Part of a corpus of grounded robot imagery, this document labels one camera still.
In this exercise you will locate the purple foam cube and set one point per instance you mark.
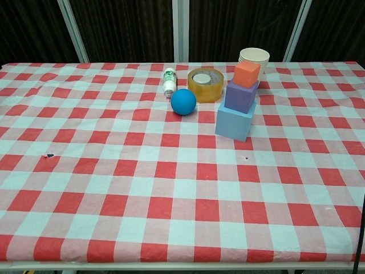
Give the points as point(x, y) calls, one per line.
point(239, 98)

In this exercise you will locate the small orange cube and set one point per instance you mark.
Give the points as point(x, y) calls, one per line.
point(246, 74)

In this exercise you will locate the white paper cup stack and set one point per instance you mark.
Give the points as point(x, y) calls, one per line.
point(253, 55)

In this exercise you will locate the blue ball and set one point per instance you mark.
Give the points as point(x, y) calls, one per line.
point(184, 102)

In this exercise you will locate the amber packing tape roll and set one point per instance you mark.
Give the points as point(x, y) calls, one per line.
point(205, 94)

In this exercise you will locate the large light blue cube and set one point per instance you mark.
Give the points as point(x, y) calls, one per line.
point(232, 122)

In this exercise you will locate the white bottle green label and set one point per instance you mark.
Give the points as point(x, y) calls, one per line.
point(170, 82)

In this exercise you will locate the red white checkered tablecloth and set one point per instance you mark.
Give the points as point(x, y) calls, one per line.
point(114, 171)

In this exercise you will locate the dark brown curtain panel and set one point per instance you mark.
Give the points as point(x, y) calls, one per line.
point(28, 28)
point(228, 28)
point(336, 31)
point(128, 28)

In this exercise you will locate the white partition post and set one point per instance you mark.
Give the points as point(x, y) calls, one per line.
point(72, 31)
point(179, 31)
point(298, 31)

